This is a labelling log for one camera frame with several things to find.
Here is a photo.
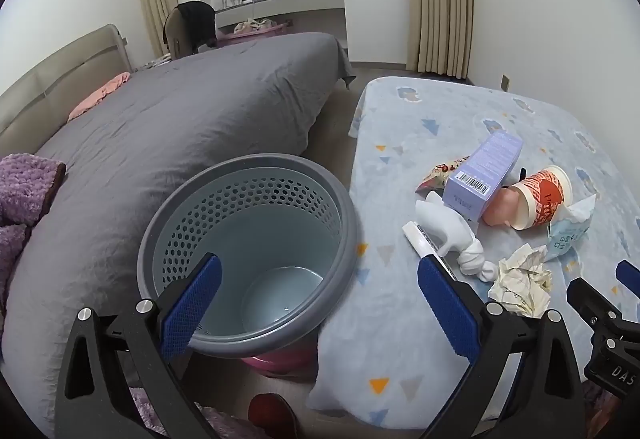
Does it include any light blue printed blanket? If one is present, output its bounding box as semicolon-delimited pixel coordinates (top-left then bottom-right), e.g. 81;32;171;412
306;76;640;439

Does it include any white crumpled tissue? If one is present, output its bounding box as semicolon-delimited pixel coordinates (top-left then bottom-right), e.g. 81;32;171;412
557;193;598;225

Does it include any crumpled paper ball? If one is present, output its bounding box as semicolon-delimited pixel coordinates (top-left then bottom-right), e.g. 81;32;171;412
487;243;552;318

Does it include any white twisted tissue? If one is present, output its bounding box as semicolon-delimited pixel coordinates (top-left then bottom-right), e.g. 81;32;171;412
416;192;498;282

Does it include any pink low table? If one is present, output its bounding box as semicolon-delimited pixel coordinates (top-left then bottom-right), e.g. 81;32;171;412
217;18;291;46

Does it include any beige bed headboard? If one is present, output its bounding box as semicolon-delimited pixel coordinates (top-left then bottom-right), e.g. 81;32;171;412
0;24;133;155

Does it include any red white snack packet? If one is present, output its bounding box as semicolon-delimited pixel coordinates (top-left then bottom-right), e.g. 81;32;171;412
415;156;473;194

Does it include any tan chair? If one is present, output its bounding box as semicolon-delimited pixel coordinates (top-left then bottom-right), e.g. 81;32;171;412
164;9;190;57

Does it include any pile of clothes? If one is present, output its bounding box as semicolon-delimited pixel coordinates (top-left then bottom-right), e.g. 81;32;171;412
232;18;273;34

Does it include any purple fluffy blanket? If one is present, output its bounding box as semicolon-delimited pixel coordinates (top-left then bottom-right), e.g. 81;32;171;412
0;154;67;320

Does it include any pink plastic basin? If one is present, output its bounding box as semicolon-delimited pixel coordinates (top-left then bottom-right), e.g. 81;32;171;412
240;338;319;376

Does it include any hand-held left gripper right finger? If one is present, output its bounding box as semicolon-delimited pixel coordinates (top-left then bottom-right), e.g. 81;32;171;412
417;255;587;439

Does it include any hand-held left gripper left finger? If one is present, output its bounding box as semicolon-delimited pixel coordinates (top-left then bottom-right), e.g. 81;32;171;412
54;253;223;439

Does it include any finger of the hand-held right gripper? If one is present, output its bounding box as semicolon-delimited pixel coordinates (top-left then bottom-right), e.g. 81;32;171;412
567;276;626;335
616;260;640;300

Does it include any white green printed carton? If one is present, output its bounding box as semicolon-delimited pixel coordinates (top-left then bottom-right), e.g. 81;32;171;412
545;218;593;262

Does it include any grey perforated wastebasket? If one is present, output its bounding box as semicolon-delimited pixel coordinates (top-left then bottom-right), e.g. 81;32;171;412
136;152;358;359

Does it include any red slipper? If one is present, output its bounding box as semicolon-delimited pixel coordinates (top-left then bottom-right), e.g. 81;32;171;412
248;393;301;439

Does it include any bed with grey cover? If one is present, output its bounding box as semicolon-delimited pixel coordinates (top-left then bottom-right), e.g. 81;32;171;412
0;32;357;436

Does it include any red white paper cup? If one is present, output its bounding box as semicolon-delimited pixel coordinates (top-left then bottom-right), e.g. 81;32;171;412
510;166;573;231

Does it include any white tube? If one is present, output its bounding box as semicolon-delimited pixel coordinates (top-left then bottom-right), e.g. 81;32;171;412
403;220;458;280

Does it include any purple cardboard box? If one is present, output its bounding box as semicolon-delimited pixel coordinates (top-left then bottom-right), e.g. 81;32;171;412
442;130;524;222

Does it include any pink cloth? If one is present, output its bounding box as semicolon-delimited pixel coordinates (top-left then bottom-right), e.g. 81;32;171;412
67;72;132;122

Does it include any black garment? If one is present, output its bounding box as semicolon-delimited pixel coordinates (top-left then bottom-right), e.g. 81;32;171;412
175;0;218;52

